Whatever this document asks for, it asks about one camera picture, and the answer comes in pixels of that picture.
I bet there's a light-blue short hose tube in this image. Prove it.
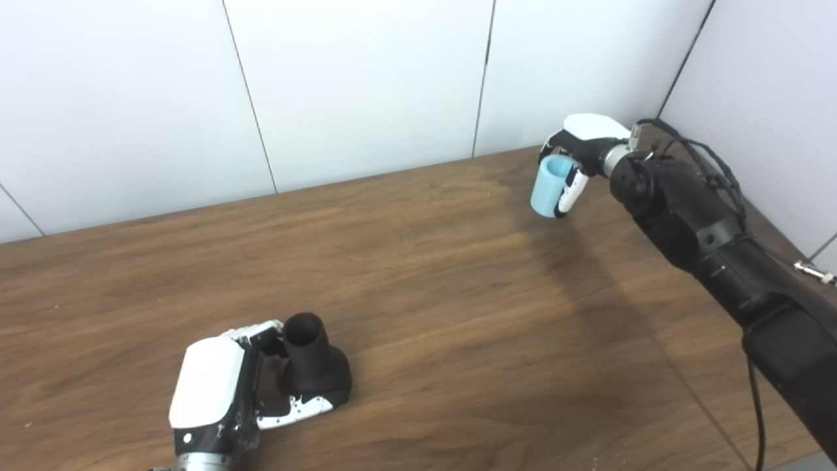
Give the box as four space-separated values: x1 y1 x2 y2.
530 156 580 218

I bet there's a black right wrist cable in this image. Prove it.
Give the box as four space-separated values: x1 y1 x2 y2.
629 118 837 471

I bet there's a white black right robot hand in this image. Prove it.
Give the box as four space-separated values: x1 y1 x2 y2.
538 114 634 218

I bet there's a black flared nozzle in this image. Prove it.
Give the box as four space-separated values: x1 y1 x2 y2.
280 313 352 411

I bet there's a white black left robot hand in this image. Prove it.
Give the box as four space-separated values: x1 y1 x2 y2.
169 319 335 457

